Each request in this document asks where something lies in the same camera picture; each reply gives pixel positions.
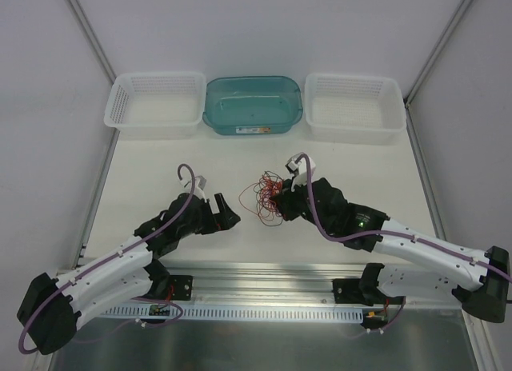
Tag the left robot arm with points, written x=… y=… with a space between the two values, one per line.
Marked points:
x=55 y=308

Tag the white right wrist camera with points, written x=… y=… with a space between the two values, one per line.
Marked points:
x=301 y=168

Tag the left white mesh basket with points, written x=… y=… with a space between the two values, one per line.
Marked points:
x=156 y=105

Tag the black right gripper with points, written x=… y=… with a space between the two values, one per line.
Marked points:
x=292 y=199

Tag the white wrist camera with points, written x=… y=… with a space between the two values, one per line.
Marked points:
x=301 y=168
x=196 y=186

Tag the white mesh basket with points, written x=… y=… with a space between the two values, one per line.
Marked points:
x=156 y=105
x=353 y=109

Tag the teal plastic tub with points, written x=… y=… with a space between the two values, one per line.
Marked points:
x=252 y=105

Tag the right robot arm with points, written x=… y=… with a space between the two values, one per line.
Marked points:
x=478 y=279

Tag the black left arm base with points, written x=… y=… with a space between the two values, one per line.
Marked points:
x=172 y=288

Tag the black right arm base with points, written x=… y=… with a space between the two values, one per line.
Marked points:
x=356 y=291

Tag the aluminium frame rail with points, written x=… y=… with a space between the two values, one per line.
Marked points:
x=224 y=283

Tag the right white mesh basket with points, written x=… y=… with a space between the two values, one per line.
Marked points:
x=353 y=109

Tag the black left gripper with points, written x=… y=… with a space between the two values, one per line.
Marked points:
x=214 y=214

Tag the white slotted cable duct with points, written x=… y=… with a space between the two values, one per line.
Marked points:
x=237 y=313

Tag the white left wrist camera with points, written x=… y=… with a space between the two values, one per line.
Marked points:
x=196 y=186

